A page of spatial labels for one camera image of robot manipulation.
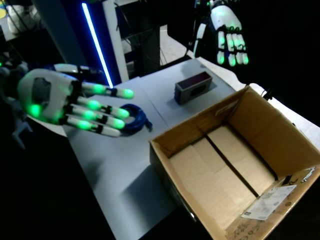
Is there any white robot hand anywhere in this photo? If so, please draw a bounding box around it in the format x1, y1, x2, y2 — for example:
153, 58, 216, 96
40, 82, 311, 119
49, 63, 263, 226
192, 4, 250, 67
16, 63, 135, 138

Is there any grey box with black circle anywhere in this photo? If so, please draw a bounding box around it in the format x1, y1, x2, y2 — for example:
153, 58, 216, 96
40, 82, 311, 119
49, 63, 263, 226
174, 71, 214, 105

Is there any blue cable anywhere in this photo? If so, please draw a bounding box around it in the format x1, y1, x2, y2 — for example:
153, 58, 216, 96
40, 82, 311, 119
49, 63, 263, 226
117, 103, 154, 137

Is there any open cardboard box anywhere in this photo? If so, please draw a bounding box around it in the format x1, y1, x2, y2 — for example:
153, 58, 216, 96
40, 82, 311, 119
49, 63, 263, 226
149, 83, 320, 240

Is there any white blue column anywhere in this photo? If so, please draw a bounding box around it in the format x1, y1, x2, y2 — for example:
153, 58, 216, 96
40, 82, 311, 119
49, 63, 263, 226
32, 0, 131, 86

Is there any blue-white light strip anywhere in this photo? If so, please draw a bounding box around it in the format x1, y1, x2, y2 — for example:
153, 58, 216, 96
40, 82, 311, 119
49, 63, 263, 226
81, 2, 115, 89

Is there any white bundle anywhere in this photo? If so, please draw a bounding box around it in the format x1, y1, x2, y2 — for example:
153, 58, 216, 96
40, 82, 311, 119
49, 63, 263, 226
4, 4, 44, 35

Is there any black metal stand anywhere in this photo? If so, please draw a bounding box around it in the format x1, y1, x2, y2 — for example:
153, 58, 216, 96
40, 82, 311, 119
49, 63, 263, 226
114, 0, 161, 74

